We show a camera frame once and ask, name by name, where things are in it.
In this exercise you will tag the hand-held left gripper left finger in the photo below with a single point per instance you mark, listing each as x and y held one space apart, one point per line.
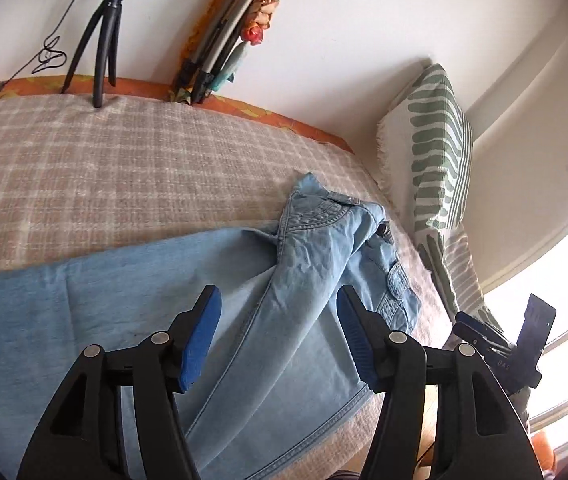
199 340

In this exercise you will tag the white window frame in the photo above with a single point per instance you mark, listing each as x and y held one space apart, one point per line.
539 255

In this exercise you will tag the green striped white cushion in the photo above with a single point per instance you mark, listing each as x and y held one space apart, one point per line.
456 270

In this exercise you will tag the folded silver stand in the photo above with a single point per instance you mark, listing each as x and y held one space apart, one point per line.
229 25

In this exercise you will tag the orange patterned scarf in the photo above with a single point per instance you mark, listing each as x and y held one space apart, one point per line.
270 5

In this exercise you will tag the black tripod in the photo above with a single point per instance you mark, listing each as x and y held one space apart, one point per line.
105 35

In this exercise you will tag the beige checked blanket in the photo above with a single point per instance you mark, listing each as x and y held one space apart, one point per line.
113 170

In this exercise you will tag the light blue denim pants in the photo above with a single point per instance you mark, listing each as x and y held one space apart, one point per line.
289 260

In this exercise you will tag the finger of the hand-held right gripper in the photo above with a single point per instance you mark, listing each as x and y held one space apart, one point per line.
474 337
479 324

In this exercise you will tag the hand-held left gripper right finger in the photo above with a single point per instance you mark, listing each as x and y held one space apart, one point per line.
359 345

